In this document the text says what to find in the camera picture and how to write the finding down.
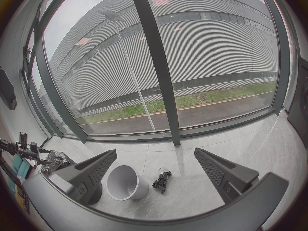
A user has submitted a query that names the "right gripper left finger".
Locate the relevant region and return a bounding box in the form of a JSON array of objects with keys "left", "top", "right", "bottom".
[{"left": 49, "top": 149, "right": 118, "bottom": 203}]

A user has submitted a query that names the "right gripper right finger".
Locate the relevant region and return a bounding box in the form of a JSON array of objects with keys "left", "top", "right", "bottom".
[{"left": 194, "top": 147, "right": 260, "bottom": 203}]

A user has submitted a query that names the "white trash bin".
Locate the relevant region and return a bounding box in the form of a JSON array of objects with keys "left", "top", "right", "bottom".
[{"left": 107, "top": 165, "right": 149, "bottom": 201}]

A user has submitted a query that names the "crumpled black plastic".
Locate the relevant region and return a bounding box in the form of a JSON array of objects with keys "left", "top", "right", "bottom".
[{"left": 152, "top": 171, "right": 173, "bottom": 194}]

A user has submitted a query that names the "window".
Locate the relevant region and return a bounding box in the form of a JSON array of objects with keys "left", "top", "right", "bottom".
[{"left": 20, "top": 0, "right": 299, "bottom": 147}]

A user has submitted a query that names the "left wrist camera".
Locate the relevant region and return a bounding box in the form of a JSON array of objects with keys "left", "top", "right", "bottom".
[{"left": 19, "top": 132, "right": 28, "bottom": 151}]

